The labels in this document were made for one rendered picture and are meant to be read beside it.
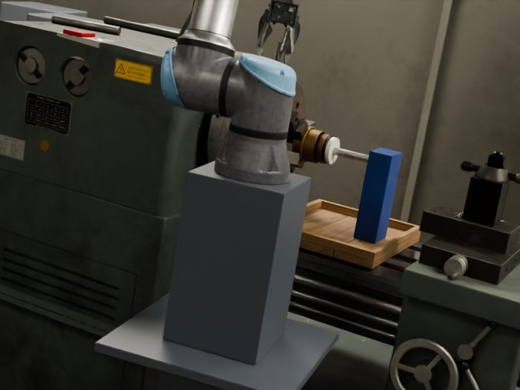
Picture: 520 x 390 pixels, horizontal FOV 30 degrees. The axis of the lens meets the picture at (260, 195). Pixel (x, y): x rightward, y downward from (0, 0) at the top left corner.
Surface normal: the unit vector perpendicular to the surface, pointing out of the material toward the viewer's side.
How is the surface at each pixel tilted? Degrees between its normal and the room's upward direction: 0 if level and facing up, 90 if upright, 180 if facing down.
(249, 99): 92
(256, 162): 73
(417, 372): 90
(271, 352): 0
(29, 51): 90
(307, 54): 90
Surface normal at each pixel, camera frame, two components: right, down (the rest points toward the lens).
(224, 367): 0.16, -0.96
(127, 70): -0.45, 0.14
